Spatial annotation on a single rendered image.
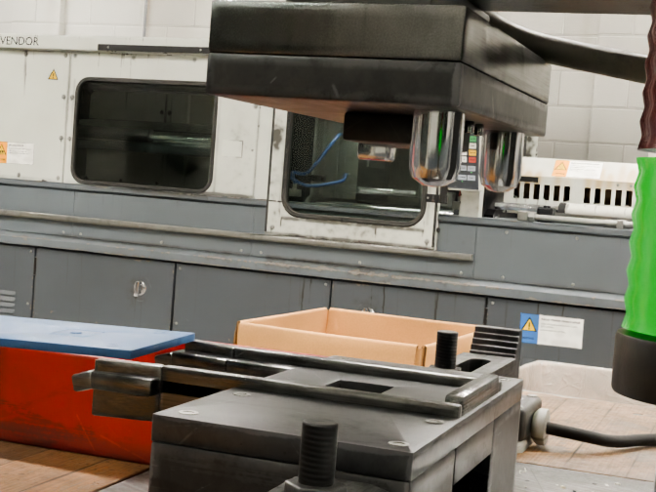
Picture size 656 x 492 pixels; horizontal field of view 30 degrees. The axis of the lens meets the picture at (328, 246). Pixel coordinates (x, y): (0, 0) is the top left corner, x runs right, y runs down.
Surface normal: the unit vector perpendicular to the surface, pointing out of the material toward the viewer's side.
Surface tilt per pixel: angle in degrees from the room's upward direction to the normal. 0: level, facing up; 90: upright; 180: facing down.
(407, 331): 93
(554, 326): 90
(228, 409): 0
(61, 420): 90
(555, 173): 49
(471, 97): 90
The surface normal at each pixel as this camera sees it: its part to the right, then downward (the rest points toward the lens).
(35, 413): -0.34, 0.03
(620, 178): -0.25, -0.65
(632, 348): -0.93, -0.05
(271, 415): 0.07, -1.00
